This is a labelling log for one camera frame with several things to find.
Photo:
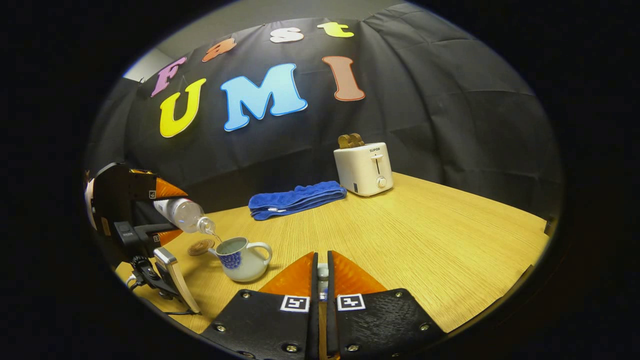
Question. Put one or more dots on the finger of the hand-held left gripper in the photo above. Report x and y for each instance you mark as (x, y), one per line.
(155, 235)
(150, 187)

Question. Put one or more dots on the brown bread slice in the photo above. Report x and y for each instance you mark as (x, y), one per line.
(350, 141)

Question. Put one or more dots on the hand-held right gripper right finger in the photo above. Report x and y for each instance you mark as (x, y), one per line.
(370, 325)

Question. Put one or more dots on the white toaster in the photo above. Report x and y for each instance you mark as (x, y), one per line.
(362, 172)

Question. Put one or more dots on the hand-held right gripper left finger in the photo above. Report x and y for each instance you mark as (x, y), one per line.
(280, 325)

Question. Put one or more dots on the folded blue towel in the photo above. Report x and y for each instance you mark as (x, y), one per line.
(295, 199)

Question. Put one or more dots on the black backdrop cloth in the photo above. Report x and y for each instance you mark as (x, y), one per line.
(350, 125)

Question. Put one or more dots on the round wooden coaster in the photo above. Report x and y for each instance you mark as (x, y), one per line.
(200, 247)

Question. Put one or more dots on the white blue-patterned teacup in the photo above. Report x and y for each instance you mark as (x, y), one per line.
(245, 265)

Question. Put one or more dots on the clear plastic water bottle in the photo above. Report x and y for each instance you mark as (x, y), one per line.
(180, 212)

